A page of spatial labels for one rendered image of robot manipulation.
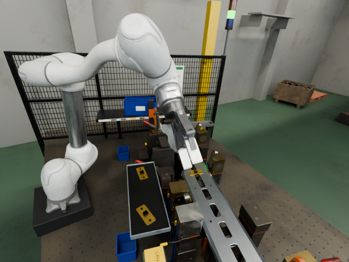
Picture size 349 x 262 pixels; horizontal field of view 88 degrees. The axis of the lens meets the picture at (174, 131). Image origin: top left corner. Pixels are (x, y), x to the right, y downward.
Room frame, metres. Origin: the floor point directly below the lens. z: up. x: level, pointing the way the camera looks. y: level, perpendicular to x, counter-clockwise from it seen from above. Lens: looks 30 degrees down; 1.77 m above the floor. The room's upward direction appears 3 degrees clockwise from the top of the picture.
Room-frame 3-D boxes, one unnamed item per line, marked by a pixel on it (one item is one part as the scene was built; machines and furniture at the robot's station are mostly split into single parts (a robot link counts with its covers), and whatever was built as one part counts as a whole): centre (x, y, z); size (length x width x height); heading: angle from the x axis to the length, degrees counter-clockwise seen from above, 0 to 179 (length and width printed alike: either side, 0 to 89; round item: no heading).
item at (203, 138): (1.31, -0.24, 0.87); 0.12 x 0.07 x 0.35; 106
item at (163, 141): (0.89, 0.08, 0.95); 0.18 x 0.13 x 0.49; 16
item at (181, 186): (0.65, -0.02, 0.89); 0.12 x 0.08 x 0.38; 106
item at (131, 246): (0.53, 0.22, 0.75); 0.11 x 0.10 x 0.09; 16
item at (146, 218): (0.43, 0.09, 1.17); 0.08 x 0.04 x 0.01; 40
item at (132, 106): (1.65, 0.34, 1.10); 0.30 x 0.17 x 0.13; 99
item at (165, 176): (0.70, 0.03, 0.90); 0.05 x 0.05 x 0.40; 16
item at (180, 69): (1.86, 0.05, 1.30); 0.23 x 0.02 x 0.31; 106
